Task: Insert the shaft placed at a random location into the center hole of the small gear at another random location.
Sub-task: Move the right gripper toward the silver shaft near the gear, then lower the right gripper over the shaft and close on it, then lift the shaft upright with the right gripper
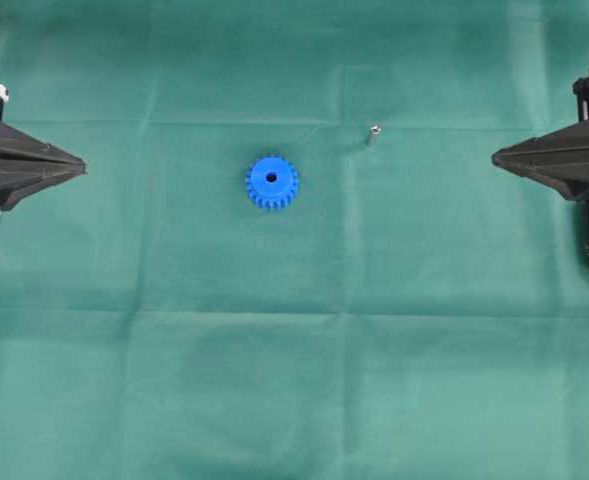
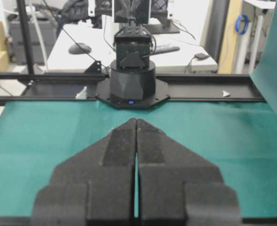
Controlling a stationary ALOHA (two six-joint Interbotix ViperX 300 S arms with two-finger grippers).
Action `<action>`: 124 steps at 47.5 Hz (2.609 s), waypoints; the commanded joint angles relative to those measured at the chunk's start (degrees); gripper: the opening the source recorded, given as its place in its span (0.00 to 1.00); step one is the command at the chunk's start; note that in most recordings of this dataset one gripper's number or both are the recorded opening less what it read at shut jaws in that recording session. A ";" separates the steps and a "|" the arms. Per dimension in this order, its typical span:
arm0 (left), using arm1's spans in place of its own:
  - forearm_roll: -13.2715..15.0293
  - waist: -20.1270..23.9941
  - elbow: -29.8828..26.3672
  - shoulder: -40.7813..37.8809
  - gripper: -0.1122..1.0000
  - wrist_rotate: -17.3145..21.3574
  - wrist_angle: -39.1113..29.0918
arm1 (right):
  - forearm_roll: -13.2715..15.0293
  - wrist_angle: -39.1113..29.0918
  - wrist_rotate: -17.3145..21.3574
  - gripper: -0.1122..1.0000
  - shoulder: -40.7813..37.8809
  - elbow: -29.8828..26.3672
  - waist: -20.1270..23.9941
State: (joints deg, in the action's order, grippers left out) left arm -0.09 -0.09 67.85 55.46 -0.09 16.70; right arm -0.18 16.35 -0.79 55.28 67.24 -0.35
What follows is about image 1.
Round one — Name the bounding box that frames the blue plastic gear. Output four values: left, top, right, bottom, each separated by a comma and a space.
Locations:
245, 155, 299, 211

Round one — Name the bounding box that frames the green table cloth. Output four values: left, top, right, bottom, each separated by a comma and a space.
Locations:
0, 1, 589, 479

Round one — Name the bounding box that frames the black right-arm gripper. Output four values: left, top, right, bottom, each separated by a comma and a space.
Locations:
492, 76, 589, 250

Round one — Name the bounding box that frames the small silver metal shaft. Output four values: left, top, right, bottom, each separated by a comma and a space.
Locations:
365, 124, 382, 147

